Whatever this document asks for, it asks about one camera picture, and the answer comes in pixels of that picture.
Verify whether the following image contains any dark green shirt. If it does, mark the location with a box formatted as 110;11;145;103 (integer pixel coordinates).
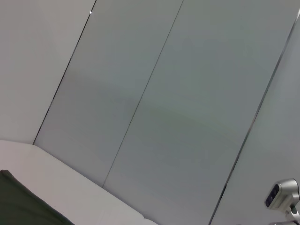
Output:
0;169;76;225

